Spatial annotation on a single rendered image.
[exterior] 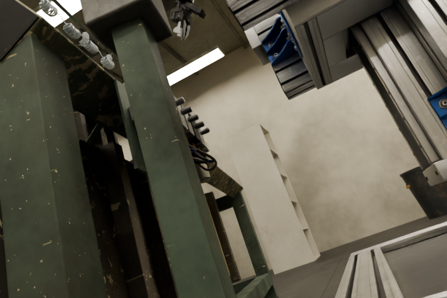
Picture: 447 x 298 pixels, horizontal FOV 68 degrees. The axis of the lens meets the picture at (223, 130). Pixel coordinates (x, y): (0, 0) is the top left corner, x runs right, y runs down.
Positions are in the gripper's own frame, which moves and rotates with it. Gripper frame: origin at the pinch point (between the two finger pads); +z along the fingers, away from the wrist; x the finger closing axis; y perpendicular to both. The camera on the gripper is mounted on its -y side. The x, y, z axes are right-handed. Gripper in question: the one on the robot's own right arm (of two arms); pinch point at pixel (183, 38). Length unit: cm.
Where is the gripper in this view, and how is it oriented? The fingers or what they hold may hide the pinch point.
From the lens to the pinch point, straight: 162.9
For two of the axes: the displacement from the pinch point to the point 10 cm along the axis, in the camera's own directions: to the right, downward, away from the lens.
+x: -3.8, -2.3, -9.0
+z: -1.2, 9.7, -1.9
